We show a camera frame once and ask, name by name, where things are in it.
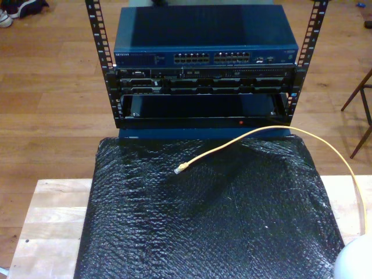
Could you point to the dark blue flat rack unit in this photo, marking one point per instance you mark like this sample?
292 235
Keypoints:
174 133

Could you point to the black rack tray red dot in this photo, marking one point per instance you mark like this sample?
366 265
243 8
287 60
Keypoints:
203 123

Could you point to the black rack server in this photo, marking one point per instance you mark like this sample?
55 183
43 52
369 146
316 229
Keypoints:
186 76

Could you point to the black textured bubble mat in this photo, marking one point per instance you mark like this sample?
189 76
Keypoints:
174 218

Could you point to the dark sneaker white sole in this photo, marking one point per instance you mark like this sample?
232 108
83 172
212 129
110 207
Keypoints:
29 7

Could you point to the small blue object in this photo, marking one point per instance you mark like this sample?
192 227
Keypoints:
360 5

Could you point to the blue network switch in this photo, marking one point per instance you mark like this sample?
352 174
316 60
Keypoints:
174 29

